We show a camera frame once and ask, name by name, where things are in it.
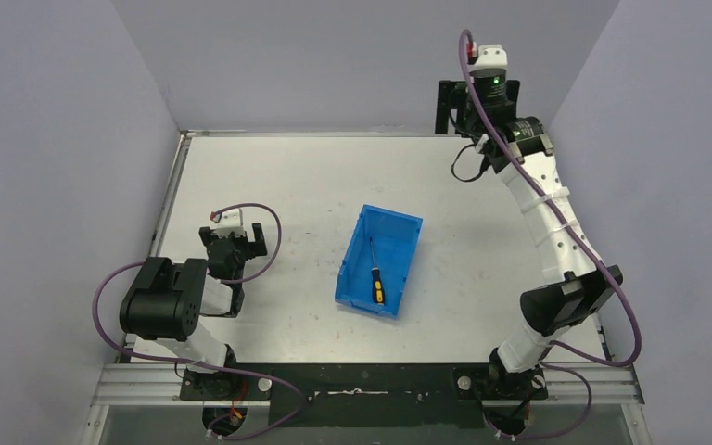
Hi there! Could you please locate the yellow black screwdriver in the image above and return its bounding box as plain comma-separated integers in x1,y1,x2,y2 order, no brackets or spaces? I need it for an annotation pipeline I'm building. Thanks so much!
369,237,386,306

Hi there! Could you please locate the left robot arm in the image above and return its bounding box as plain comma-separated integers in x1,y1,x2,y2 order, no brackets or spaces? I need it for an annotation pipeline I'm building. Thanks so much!
120,222,268,401

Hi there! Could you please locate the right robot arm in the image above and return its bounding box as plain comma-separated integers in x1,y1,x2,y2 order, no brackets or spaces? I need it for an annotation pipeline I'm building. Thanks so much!
435,74,614,399

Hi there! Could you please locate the blue plastic bin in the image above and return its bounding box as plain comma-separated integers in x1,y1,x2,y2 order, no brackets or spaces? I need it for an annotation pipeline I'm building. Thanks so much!
334,204,423,320

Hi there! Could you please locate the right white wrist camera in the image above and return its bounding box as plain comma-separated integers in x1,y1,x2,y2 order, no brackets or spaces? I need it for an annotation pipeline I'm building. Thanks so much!
467,44,508,71

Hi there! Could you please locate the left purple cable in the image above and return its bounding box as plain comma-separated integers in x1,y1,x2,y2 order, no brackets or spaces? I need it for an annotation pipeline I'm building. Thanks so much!
91,202,308,443

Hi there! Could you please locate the purple cable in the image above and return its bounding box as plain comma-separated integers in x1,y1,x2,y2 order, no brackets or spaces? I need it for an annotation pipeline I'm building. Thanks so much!
91,202,308,443
457,29,643,443

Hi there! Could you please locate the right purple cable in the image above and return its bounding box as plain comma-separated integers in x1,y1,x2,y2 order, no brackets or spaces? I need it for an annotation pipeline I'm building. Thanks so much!
457,29,643,443

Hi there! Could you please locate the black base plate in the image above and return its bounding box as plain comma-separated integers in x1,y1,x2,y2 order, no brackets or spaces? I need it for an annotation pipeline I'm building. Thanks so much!
179,362,548,428

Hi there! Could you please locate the aluminium frame rail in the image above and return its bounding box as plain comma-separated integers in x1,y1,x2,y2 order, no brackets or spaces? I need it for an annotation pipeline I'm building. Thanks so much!
91,363,644,407

